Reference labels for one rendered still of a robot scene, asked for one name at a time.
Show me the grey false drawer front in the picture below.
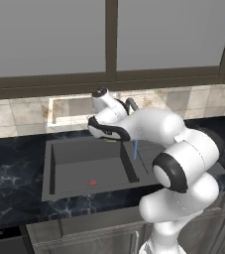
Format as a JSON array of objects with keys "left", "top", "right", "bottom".
[{"left": 26, "top": 205, "right": 149, "bottom": 245}]

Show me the brown framed window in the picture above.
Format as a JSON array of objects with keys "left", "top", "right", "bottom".
[{"left": 0, "top": 0, "right": 225, "bottom": 101}]

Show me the pale rectangular wall frame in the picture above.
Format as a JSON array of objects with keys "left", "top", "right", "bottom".
[{"left": 47, "top": 93, "right": 99, "bottom": 128}]

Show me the silver cupboard door handle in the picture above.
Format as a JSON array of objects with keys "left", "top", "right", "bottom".
[{"left": 134, "top": 230, "right": 141, "bottom": 254}]

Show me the dark grey sink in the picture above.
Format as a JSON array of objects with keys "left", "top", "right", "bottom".
[{"left": 41, "top": 133, "right": 225, "bottom": 203}]

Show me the grey cupboard door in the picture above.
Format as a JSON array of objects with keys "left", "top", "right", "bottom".
[
  {"left": 32, "top": 223, "right": 154, "bottom": 254},
  {"left": 177, "top": 190, "right": 225, "bottom": 254}
]

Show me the blue water stream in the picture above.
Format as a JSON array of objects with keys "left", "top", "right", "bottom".
[{"left": 132, "top": 140, "right": 139, "bottom": 161}]

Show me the dark grey tap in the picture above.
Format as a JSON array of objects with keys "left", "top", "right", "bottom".
[{"left": 123, "top": 97, "right": 141, "bottom": 114}]

